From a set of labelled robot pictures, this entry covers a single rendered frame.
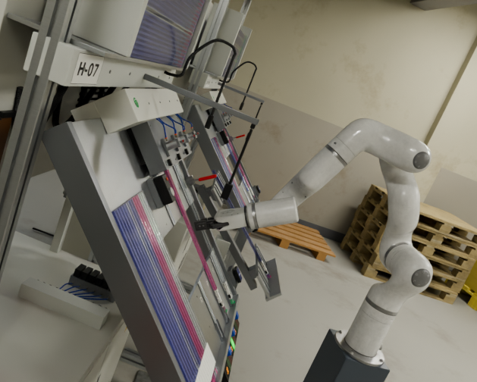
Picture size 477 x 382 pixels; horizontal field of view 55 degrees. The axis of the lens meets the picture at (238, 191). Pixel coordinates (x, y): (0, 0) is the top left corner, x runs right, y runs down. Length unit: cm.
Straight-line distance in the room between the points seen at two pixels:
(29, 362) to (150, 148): 60
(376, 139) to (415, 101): 431
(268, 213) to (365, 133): 38
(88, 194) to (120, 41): 31
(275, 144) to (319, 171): 384
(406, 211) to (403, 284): 24
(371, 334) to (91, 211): 112
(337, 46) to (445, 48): 126
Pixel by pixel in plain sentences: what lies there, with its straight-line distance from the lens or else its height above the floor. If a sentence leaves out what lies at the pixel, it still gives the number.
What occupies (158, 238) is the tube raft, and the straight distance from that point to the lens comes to 114.
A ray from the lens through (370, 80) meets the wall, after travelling 550.
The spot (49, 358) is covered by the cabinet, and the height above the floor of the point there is 62.
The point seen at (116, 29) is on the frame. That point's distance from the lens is 101.
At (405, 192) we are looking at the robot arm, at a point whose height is 129.
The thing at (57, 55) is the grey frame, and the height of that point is 136.
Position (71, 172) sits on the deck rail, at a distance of 94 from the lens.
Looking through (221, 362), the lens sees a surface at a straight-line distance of 131.
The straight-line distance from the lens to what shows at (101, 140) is 106.
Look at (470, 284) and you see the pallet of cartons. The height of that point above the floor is 21.
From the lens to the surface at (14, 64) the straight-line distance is 106.
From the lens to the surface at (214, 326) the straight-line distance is 139.
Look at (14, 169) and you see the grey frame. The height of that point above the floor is 113.
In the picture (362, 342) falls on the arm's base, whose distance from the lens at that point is 175.
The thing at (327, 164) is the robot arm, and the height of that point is 129.
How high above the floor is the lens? 145
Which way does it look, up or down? 14 degrees down
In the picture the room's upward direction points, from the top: 22 degrees clockwise
